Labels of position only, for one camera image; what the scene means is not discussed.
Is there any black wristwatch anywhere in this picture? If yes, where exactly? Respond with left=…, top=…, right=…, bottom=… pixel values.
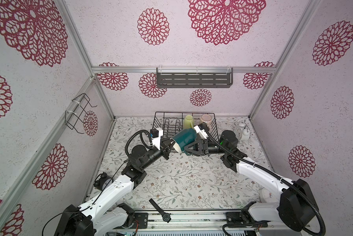
left=149, top=199, right=171, bottom=223

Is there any pink tall mug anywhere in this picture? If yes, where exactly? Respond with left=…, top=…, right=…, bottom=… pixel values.
left=200, top=114, right=212, bottom=128

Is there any dark green mug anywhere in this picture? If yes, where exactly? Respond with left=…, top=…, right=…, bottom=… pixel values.
left=171, top=128, right=197, bottom=153

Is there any light green mug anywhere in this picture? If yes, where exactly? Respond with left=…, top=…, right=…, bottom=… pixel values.
left=183, top=115, right=195, bottom=129

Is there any white square clock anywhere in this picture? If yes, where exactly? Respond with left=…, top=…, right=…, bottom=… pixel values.
left=259, top=188, right=279, bottom=203

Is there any black wire wall holder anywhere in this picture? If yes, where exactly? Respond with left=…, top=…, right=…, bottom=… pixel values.
left=64, top=93, right=98, bottom=137

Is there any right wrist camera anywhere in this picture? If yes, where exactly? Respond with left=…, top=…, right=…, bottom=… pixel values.
left=194, top=123, right=209, bottom=140

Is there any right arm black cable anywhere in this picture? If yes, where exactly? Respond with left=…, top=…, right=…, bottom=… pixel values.
left=204, top=126, right=326, bottom=236

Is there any black wire dish rack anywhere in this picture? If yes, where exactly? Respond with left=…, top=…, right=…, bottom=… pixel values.
left=152, top=111, right=220, bottom=141

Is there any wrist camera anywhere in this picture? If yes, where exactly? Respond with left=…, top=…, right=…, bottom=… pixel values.
left=194, top=123, right=209, bottom=140
left=150, top=127, right=164, bottom=150

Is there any black alarm clock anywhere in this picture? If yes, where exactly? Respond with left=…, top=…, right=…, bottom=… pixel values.
left=93, top=172, right=112, bottom=191

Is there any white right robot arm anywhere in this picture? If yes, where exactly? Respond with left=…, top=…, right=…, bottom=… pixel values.
left=175, top=128, right=326, bottom=236

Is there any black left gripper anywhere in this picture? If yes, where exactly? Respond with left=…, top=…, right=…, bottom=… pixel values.
left=141, top=137, right=177, bottom=171

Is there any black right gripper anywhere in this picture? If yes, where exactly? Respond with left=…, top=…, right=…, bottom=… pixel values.
left=184, top=142, right=229, bottom=157

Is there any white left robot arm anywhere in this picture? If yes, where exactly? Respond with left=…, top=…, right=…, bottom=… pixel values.
left=54, top=139, right=175, bottom=236

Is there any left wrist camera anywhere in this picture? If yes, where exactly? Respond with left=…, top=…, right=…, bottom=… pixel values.
left=150, top=127, right=164, bottom=150

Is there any grey wall shelf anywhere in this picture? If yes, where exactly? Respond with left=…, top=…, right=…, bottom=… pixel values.
left=156, top=68, right=233, bottom=89

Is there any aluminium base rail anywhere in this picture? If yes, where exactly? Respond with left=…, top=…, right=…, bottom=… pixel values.
left=108, top=210, right=308, bottom=236

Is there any white alarm clock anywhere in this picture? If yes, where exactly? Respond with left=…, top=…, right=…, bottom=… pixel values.
left=235, top=121, right=251, bottom=141

